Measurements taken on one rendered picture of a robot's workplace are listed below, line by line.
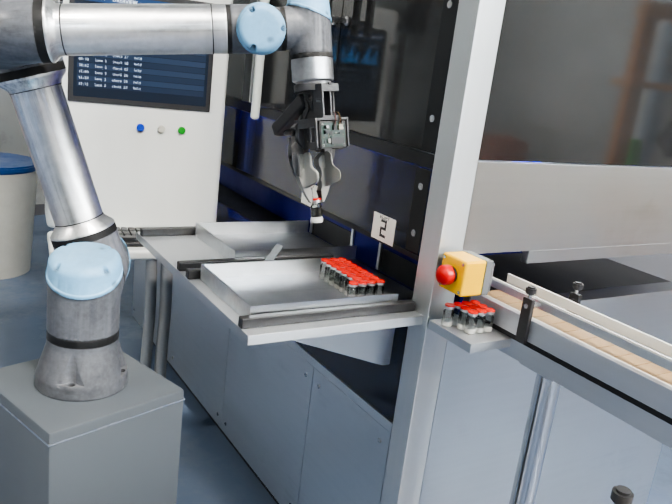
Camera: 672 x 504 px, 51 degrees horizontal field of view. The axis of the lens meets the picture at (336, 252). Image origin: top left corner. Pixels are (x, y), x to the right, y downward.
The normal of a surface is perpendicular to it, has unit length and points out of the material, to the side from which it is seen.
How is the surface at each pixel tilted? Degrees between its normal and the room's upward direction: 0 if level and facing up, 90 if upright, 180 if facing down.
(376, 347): 90
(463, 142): 90
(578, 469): 90
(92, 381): 73
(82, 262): 8
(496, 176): 90
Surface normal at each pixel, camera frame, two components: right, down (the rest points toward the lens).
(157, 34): 0.18, 0.49
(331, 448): -0.85, 0.04
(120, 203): 0.39, 0.29
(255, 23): 0.19, 0.29
